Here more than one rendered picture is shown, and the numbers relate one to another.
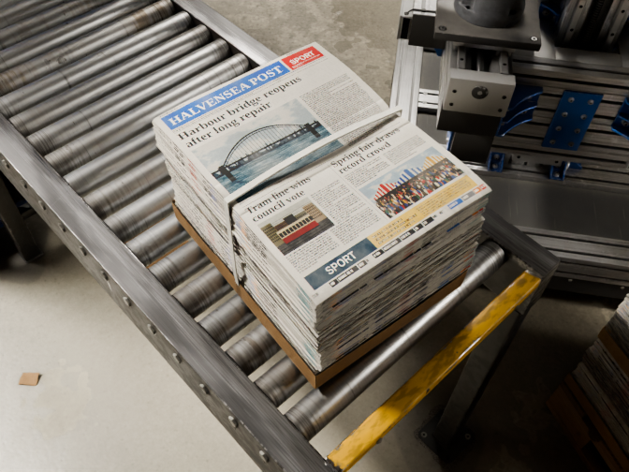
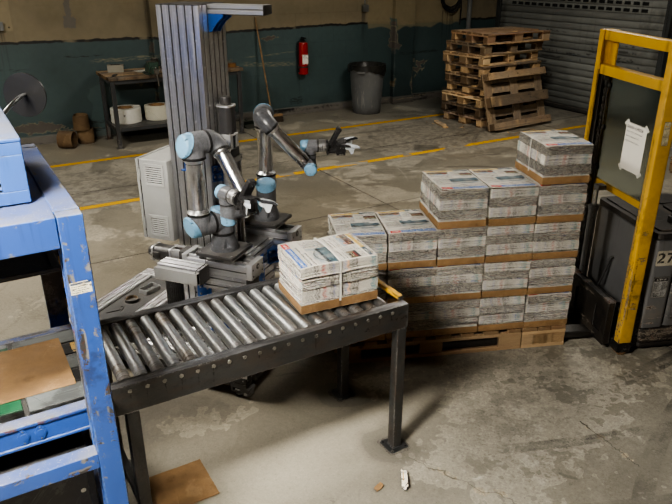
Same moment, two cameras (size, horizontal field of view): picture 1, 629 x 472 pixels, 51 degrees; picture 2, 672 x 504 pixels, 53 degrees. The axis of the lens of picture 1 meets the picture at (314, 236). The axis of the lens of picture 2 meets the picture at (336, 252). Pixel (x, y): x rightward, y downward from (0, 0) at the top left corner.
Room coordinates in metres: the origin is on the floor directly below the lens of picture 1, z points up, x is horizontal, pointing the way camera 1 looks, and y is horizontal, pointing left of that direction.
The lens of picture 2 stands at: (-0.13, 2.67, 2.22)
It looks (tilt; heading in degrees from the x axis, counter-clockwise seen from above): 23 degrees down; 285
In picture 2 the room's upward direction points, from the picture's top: straight up
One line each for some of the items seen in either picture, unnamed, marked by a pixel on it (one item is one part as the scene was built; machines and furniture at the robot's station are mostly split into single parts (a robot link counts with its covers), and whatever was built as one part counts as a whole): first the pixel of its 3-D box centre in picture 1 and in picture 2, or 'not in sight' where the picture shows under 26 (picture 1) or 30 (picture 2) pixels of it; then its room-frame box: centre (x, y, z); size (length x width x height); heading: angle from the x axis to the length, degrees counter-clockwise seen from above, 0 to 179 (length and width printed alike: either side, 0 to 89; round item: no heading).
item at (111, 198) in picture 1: (195, 148); (260, 316); (0.86, 0.23, 0.78); 0.47 x 0.05 x 0.05; 135
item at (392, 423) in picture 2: not in sight; (396, 387); (0.27, -0.01, 0.34); 0.06 x 0.06 x 0.68; 45
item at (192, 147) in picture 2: not in sight; (196, 185); (1.35, -0.25, 1.19); 0.15 x 0.12 x 0.55; 57
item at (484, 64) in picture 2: not in sight; (493, 75); (0.18, -7.89, 0.65); 1.33 x 0.94 x 1.30; 49
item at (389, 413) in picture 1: (444, 363); (375, 280); (0.42, -0.19, 0.81); 0.43 x 0.03 x 0.02; 135
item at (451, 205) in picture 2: not in sight; (452, 198); (0.15, -1.10, 0.95); 0.38 x 0.29 x 0.23; 114
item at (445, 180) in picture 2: not in sight; (454, 179); (0.14, -1.09, 1.07); 0.37 x 0.29 x 0.01; 114
